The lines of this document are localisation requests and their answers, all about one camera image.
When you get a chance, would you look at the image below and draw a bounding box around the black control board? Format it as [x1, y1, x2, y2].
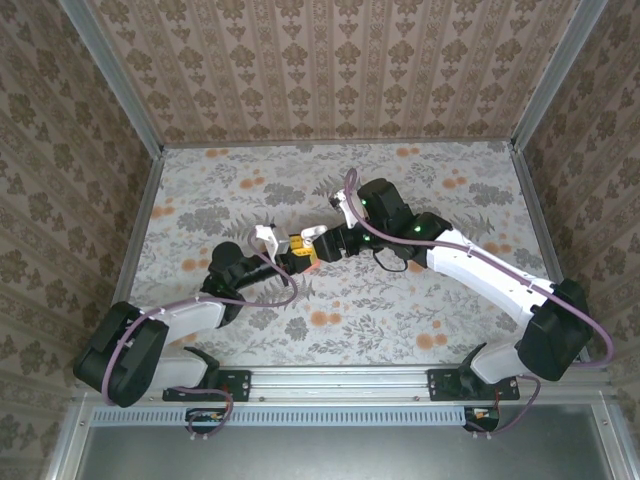
[185, 407, 227, 435]
[463, 405, 502, 434]

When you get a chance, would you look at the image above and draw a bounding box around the grey metal sheet panel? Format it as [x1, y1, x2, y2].
[74, 423, 614, 480]

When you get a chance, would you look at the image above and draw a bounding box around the thin black cable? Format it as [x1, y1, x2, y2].
[372, 248, 412, 274]

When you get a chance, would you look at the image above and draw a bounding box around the aluminium table edge rail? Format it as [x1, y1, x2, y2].
[162, 139, 514, 150]
[509, 144, 571, 306]
[112, 149, 166, 311]

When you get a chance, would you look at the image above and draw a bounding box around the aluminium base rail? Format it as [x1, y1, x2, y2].
[162, 366, 521, 405]

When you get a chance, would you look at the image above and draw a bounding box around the grey slotted cable duct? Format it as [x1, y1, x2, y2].
[92, 405, 501, 426]

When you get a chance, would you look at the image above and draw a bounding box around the aluminium frame post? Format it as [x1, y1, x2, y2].
[509, 0, 609, 151]
[592, 399, 634, 480]
[59, 0, 166, 156]
[44, 399, 94, 480]

